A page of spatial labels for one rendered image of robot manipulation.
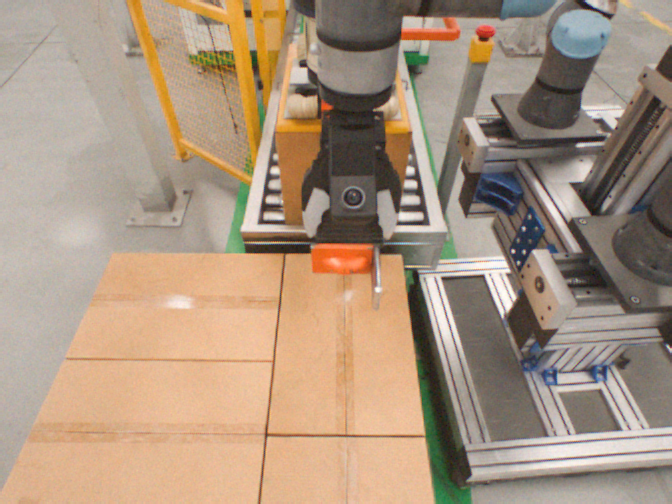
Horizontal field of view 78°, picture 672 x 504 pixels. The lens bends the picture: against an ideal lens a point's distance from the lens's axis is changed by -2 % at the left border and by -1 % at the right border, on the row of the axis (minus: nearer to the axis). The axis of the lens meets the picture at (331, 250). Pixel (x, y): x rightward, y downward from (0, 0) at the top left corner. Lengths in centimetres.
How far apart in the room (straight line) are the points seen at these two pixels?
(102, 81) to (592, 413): 227
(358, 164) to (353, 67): 9
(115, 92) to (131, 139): 24
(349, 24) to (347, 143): 11
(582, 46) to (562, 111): 15
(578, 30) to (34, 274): 240
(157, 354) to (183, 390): 14
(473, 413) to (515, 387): 20
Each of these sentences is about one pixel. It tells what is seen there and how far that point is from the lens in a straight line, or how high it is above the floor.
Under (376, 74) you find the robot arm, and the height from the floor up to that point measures 146.
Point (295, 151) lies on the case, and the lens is 130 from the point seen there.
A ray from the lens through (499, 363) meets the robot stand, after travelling 170.
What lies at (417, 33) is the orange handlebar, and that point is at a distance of 109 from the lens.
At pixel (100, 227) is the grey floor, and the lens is 261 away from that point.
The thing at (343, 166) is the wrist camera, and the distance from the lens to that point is 41.
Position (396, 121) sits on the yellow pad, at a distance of 98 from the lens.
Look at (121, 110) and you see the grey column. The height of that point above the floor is 64.
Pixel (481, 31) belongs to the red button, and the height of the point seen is 104.
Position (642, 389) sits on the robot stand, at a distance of 189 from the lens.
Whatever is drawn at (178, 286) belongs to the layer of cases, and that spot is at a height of 54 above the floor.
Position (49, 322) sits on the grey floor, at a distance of 230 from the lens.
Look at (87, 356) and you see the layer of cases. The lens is 140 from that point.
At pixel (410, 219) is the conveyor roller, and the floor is 54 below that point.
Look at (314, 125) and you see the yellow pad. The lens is 95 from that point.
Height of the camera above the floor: 163
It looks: 49 degrees down
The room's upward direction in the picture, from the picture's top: straight up
